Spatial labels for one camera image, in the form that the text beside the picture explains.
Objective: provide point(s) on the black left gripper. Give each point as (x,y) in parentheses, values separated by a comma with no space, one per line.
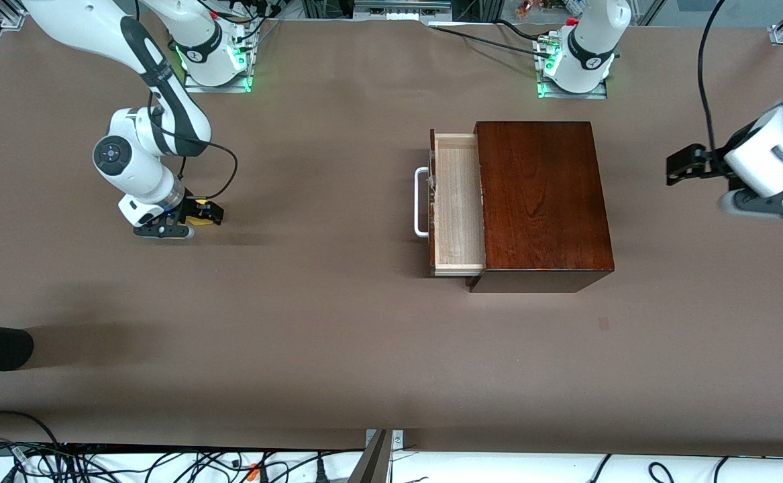
(714,160)

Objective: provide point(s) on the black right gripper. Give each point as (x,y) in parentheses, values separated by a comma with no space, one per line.
(196,208)

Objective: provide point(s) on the yellow cube block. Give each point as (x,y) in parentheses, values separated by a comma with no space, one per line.
(201,219)

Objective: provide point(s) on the wooden drawer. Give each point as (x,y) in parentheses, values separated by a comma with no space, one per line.
(458,201)

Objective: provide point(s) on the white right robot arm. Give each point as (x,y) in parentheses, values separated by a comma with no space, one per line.
(129,168)

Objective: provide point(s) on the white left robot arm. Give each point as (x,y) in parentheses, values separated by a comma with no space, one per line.
(773,154)

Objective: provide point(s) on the dark brown wooden cabinet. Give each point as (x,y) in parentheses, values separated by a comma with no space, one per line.
(545,201)

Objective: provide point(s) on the dark metal bar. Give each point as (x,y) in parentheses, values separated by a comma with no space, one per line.
(371,466)

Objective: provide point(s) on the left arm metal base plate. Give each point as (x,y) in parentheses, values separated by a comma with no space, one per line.
(599,96)

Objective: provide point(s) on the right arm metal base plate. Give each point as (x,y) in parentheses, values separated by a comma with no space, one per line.
(230,88)

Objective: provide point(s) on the small aluminium bracket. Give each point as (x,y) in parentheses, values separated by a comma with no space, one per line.
(398,439)

